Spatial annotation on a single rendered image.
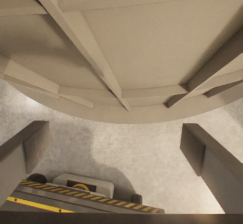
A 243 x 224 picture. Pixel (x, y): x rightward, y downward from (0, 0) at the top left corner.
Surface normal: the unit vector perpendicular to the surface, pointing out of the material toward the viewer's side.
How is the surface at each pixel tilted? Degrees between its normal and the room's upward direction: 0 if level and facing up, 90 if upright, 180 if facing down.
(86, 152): 0
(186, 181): 0
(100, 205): 0
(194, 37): 90
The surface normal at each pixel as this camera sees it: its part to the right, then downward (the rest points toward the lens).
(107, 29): 0.00, 0.99
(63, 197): -0.11, -0.14
